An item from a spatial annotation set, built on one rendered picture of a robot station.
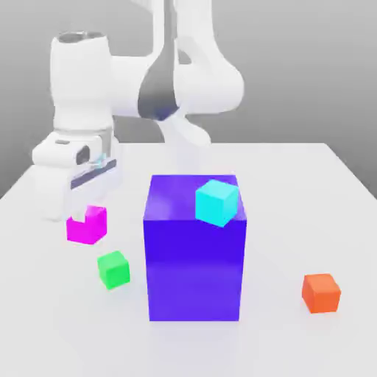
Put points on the small cyan cube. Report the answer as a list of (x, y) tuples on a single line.
[(216, 203)]

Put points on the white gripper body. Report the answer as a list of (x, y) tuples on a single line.
[(88, 188)]

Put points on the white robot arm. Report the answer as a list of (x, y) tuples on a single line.
[(79, 88)]

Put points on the small green cube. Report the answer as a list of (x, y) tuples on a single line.
[(114, 270)]

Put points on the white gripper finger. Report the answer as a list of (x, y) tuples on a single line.
[(79, 212)]

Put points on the small magenta cube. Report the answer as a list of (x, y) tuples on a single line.
[(91, 228)]

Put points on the large blue box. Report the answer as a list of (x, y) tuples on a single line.
[(194, 265)]

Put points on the small orange cube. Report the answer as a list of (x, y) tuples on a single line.
[(321, 293)]

